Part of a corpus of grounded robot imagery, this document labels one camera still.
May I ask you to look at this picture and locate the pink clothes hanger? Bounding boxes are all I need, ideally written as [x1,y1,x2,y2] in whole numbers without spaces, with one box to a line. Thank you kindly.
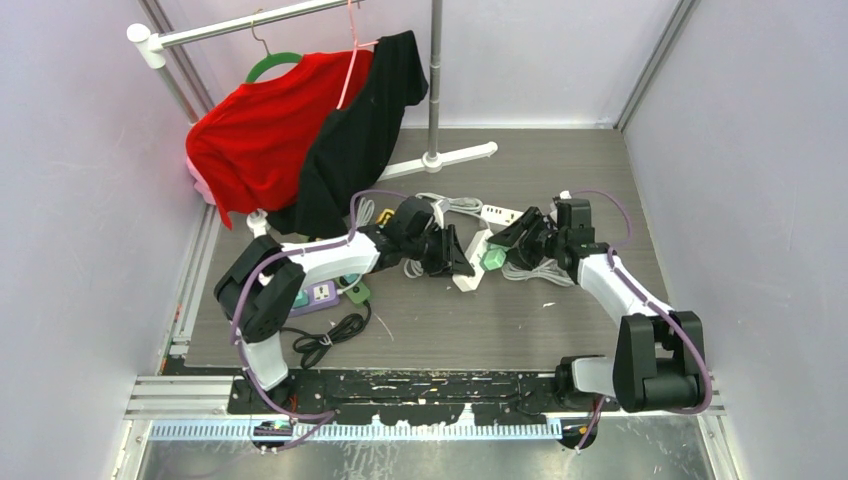
[336,0,379,110]

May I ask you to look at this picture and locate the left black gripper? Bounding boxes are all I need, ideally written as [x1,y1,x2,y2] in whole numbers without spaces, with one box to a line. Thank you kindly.
[404,224,474,279]

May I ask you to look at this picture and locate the dark green power strip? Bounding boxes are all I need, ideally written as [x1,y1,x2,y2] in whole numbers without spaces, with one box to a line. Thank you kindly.
[290,232,380,304]

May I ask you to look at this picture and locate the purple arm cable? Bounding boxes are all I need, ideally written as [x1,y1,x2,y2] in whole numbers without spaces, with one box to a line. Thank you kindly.
[569,189,715,452]
[227,189,409,453]

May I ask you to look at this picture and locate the white metal clothes rack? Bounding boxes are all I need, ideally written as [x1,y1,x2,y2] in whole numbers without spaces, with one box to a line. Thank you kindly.
[125,0,499,240]

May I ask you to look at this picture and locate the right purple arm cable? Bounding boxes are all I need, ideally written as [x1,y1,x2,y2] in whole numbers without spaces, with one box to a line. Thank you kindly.
[569,189,715,452]

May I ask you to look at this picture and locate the long white power strip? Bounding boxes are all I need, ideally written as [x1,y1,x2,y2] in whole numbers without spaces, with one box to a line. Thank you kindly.
[415,192,493,292]

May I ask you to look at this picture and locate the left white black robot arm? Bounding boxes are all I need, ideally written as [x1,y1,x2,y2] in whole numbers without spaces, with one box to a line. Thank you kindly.
[213,197,475,413]

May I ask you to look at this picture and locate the red t-shirt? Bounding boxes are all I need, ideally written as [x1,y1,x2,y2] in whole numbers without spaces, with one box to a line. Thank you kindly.
[185,50,374,227]

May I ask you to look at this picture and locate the teal plug on purple strip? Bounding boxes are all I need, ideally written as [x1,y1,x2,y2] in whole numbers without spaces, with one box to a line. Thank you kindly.
[291,290,311,310]

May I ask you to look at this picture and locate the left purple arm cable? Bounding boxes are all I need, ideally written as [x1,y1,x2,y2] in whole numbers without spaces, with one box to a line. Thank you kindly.
[227,189,409,453]

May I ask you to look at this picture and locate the short white power strip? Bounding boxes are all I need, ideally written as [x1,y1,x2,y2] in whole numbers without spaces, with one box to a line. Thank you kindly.
[479,203,579,289]

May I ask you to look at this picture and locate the green plug adapter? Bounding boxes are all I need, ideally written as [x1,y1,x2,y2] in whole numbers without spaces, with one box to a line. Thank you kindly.
[480,246,508,271]

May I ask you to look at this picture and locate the purple power strip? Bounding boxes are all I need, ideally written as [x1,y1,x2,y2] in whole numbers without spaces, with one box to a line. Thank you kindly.
[289,277,370,317]

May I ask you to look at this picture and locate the orange power strip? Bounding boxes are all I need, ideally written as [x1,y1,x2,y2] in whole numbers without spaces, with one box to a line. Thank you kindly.
[376,209,395,226]

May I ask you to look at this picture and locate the green clothes hanger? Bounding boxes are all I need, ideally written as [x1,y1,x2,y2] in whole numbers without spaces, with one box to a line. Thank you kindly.
[244,21,303,84]

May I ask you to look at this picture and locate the black t-shirt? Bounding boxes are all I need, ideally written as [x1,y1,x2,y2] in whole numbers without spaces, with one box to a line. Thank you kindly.
[267,30,429,239]

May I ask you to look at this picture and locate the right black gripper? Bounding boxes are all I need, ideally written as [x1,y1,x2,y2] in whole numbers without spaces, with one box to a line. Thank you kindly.
[487,207,566,271]

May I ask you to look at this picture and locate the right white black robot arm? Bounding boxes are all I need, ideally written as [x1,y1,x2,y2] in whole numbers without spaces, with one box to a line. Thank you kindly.
[490,198,713,414]

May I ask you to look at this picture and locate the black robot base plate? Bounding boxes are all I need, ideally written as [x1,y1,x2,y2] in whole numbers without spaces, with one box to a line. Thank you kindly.
[226,369,619,448]

